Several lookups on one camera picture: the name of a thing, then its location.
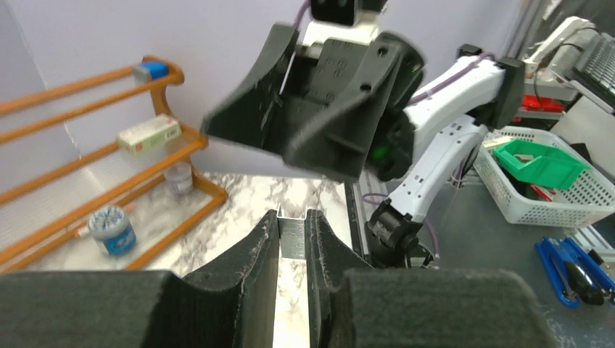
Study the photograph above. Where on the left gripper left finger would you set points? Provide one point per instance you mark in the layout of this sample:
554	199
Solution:
229	302

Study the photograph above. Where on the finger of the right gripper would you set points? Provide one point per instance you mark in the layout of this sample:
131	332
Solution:
246	115
390	153

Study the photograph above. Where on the blue white cup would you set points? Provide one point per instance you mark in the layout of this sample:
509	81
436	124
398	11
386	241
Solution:
111	229

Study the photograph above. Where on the blue black hand tool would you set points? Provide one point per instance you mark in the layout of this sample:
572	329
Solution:
576	275

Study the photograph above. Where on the white red carton box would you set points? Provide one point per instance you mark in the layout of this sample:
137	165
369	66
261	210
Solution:
149	135

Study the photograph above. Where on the orange wooden shelf rack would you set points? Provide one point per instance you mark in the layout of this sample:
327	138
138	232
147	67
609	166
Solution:
53	208

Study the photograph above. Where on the green plastic bin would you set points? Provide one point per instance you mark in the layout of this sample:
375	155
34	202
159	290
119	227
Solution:
539	164

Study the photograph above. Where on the white perforated basket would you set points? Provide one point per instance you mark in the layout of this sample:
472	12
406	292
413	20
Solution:
589	199

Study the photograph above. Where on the white bottle behind rack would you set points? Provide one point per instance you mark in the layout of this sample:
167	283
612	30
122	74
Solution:
179	177

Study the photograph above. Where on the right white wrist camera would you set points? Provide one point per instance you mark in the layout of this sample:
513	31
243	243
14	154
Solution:
351	21

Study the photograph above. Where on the blue cube on shelf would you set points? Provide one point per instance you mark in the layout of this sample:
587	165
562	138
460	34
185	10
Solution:
151	70

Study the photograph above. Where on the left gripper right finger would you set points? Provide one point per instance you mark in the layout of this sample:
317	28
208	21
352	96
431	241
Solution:
352	304

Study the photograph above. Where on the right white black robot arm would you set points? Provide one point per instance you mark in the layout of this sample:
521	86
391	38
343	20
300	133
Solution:
451	115

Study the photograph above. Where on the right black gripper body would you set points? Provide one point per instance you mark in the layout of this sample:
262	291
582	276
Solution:
337	98

